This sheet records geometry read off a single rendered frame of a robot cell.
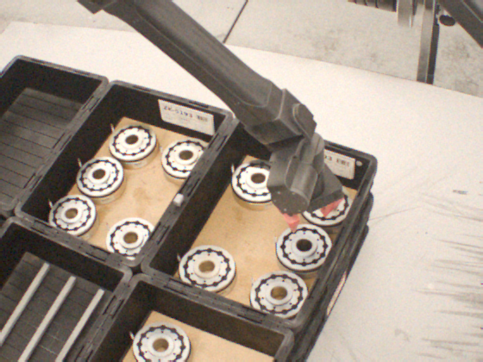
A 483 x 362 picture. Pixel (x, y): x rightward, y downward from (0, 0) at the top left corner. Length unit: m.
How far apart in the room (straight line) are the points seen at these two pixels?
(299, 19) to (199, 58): 2.22
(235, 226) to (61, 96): 0.57
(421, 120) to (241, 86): 0.85
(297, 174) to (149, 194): 0.48
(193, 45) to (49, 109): 0.81
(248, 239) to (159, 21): 0.59
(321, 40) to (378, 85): 1.23
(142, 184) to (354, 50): 1.69
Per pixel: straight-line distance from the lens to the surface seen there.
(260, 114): 1.10
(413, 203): 1.68
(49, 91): 1.81
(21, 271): 1.50
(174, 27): 1.01
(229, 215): 1.48
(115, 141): 1.61
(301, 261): 1.38
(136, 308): 1.34
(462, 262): 1.60
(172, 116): 1.60
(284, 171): 1.12
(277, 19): 3.24
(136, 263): 1.32
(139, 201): 1.53
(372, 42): 3.14
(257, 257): 1.43
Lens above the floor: 2.02
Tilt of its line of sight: 51 degrees down
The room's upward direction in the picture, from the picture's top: 6 degrees counter-clockwise
